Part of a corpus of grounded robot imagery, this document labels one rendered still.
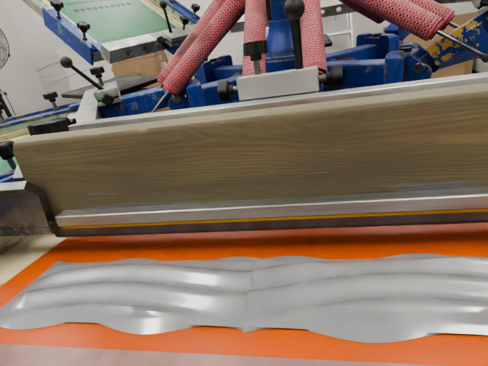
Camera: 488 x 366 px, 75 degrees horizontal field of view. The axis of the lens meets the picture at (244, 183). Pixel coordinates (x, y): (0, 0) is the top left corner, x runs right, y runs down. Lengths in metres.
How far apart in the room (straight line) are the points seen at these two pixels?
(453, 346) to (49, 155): 0.30
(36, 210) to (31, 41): 5.41
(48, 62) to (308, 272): 5.51
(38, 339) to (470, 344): 0.24
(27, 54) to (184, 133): 5.57
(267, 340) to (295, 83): 0.40
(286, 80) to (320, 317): 0.39
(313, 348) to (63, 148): 0.24
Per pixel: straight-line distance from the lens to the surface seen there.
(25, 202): 0.33
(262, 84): 0.51
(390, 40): 1.20
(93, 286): 0.26
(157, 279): 0.25
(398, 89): 0.47
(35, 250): 0.37
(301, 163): 0.23
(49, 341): 0.24
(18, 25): 5.77
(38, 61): 5.74
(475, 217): 0.29
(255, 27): 0.78
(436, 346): 0.19
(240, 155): 0.24
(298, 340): 0.19
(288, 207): 0.23
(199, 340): 0.20
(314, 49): 0.70
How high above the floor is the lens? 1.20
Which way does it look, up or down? 29 degrees down
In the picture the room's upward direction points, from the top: 11 degrees counter-clockwise
